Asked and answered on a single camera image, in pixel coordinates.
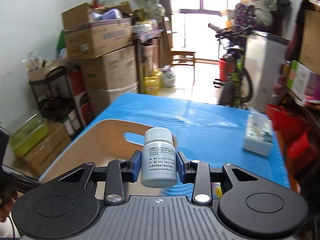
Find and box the beige plastic storage bin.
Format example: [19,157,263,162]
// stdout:
[40,119,151,183]

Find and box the blue silicone table mat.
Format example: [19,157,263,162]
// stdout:
[39,93,291,201]

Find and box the floor cardboard box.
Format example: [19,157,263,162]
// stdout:
[23,121,71,177]

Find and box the yellow oil jug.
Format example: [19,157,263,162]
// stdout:
[144,76,159,96]

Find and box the tissue pack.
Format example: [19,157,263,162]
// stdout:
[242,107,273,157]

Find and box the white plastic bag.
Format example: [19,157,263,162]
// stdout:
[161,65,176,88]

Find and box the green white carton box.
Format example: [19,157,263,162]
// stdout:
[286,60,319,100]

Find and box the black metal shelf rack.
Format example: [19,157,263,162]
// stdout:
[28,64,87,138]

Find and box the green black bicycle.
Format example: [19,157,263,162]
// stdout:
[208,23,253,108]

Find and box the red bucket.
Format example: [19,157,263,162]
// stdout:
[218,58,227,82]

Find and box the large stacked cardboard box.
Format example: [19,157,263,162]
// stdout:
[79,46,138,116]

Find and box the wooden chair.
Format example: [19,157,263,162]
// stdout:
[163,16,196,83]

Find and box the top cardboard box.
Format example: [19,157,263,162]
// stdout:
[61,1,132,60]

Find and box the green plastic container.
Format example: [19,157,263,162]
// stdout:
[7,111,49,157]

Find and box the red paper bag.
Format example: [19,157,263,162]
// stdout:
[266,104,307,143]

